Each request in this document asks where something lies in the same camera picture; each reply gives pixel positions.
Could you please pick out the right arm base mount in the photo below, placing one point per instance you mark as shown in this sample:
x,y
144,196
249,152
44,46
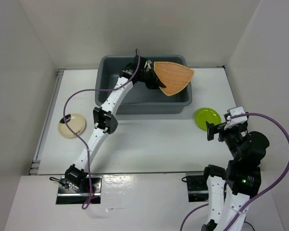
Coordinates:
x,y
196,187

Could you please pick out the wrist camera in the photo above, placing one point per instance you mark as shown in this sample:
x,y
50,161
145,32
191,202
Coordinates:
x,y
148,65
235,116

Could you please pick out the aluminium table edge rail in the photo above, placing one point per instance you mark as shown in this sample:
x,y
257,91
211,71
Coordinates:
x,y
43,135

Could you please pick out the grey plastic bin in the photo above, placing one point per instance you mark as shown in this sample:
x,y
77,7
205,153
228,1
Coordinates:
x,y
139,100

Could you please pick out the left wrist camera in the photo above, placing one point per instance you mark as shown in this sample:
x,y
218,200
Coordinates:
x,y
148,65

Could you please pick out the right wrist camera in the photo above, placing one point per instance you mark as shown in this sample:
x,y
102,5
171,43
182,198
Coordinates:
x,y
235,116

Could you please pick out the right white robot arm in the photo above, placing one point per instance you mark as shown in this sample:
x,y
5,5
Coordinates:
x,y
230,188

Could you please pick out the orange woven triangular basket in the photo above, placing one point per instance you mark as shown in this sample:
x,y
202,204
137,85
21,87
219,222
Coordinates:
x,y
174,76

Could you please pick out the cream plate with black mark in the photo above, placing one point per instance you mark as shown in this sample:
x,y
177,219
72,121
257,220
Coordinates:
x,y
76,122

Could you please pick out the green round plate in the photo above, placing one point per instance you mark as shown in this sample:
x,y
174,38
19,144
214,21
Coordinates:
x,y
204,115

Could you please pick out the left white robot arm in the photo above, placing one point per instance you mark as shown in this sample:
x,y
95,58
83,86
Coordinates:
x,y
105,123

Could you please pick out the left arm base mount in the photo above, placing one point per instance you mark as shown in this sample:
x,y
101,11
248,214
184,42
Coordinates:
x,y
69,194

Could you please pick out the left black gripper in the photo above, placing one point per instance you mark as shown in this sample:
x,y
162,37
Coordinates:
x,y
152,84

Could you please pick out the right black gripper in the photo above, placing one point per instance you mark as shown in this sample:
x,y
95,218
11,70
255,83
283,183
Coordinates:
x,y
212,129

